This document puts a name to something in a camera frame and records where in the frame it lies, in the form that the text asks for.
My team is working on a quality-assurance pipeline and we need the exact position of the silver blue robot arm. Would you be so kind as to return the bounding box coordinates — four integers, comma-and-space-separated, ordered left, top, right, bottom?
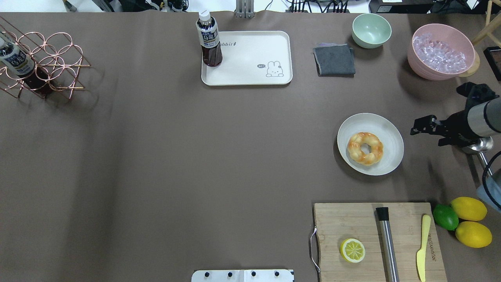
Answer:
410, 82, 501, 212

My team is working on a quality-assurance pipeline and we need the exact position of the grey folded cloth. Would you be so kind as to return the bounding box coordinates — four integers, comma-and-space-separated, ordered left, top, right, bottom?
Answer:
313, 43, 356, 77

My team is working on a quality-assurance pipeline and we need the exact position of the yellow lemon far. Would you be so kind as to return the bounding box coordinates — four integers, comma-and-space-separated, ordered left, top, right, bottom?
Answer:
450, 197, 487, 222

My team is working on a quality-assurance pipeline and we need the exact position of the dark tea bottle on tray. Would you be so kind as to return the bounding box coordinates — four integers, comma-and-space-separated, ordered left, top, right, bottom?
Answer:
196, 9, 223, 67

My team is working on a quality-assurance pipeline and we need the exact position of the cream rabbit tray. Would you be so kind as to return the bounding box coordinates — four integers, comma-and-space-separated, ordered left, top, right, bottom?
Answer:
201, 31, 293, 86

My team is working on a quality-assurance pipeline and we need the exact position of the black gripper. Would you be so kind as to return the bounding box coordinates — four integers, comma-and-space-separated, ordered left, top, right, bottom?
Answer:
410, 82, 499, 147

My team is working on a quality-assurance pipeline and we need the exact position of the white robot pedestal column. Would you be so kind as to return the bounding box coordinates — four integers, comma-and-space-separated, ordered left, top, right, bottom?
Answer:
191, 269, 295, 282

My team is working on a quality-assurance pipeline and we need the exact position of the steel cylinder black cap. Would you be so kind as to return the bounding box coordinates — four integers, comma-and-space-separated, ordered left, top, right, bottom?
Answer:
375, 207, 400, 282

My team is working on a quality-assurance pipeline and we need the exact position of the half lemon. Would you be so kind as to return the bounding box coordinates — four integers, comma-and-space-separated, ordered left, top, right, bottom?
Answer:
340, 239, 366, 264

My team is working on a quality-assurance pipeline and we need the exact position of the green lime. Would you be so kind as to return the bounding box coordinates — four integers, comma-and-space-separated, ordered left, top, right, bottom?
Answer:
432, 204, 459, 231

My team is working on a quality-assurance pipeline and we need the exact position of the metal ice scoop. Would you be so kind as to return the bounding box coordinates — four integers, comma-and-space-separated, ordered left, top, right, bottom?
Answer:
461, 136, 494, 169

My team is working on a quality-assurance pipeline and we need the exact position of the tea bottle in rack upper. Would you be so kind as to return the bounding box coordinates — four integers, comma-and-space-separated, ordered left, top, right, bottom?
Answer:
0, 38, 53, 97

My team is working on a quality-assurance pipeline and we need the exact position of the pink bowl with ice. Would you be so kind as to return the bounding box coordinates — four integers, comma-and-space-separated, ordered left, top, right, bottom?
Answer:
407, 23, 476, 81

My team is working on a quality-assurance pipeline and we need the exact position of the copper wire bottle rack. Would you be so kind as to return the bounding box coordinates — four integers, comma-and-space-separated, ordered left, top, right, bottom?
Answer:
1, 17, 91, 100

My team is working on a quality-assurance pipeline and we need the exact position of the glazed yellow donut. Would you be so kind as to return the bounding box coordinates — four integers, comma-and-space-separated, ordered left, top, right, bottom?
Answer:
347, 132, 384, 166

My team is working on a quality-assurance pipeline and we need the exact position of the yellow plastic knife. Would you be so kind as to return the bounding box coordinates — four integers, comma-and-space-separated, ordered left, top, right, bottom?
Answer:
416, 214, 431, 282

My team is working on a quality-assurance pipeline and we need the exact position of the yellow lemon near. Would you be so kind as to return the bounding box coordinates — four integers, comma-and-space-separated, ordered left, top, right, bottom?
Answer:
455, 221, 493, 248

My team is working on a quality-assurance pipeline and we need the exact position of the wooden mug tree stand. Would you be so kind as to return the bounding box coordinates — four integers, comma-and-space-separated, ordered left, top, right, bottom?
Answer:
459, 0, 501, 78

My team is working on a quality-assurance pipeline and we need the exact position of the yellow lemon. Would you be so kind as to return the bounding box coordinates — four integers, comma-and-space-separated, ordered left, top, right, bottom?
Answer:
450, 197, 487, 222
455, 221, 493, 248

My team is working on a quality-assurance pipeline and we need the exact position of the bamboo cutting board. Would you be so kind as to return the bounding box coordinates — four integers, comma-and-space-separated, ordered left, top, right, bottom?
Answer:
313, 203, 432, 282

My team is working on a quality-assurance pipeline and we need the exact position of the aluminium frame post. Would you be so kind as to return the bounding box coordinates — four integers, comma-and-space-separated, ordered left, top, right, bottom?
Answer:
235, 0, 255, 18

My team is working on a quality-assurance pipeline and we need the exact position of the white round plate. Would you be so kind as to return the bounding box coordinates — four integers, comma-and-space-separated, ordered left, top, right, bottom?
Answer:
333, 113, 404, 175

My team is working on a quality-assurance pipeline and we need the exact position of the mint green bowl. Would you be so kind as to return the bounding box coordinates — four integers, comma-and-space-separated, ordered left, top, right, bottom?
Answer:
352, 14, 392, 49

